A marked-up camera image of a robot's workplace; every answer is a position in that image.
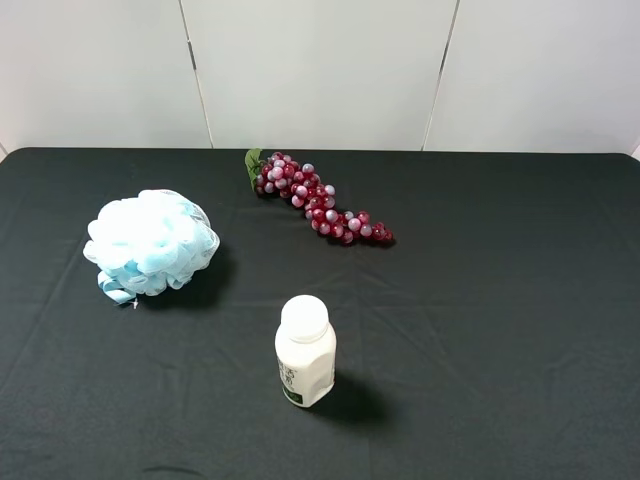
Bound blue white bath loofah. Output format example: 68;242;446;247
83;189;220;305

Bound red artificial grape bunch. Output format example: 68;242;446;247
244;148;396;248

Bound white plastic milk bottle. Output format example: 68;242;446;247
274;295;337;408

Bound black tablecloth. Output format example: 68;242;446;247
1;148;639;479

